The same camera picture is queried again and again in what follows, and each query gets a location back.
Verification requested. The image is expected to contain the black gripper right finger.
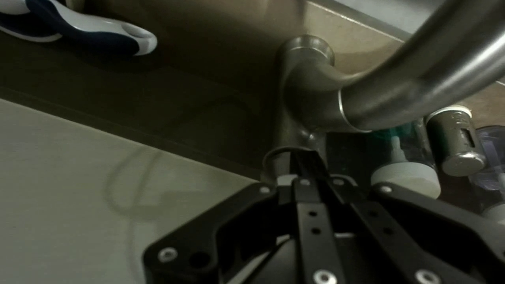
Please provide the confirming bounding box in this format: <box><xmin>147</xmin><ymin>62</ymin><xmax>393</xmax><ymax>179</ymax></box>
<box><xmin>305</xmin><ymin>152</ymin><xmax>505</xmax><ymax>284</ymax></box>

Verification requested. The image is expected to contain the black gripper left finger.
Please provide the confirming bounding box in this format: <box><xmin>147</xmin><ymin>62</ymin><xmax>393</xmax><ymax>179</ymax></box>
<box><xmin>142</xmin><ymin>150</ymin><xmax>346</xmax><ymax>284</ymax></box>

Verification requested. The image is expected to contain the stainless steel faucet handle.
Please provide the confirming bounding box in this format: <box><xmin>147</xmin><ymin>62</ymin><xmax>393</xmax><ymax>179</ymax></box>
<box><xmin>260</xmin><ymin>144</ymin><xmax>320</xmax><ymax>180</ymax></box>

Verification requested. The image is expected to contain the clear soap bottle green liquid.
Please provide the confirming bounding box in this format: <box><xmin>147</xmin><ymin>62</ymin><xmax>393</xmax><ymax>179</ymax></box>
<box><xmin>369</xmin><ymin>117</ymin><xmax>442</xmax><ymax>201</ymax></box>

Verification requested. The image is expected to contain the clear soap bottle purple liquid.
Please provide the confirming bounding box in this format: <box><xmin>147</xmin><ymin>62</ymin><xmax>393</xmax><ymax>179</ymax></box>
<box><xmin>467</xmin><ymin>125</ymin><xmax>505</xmax><ymax>223</ymax></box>

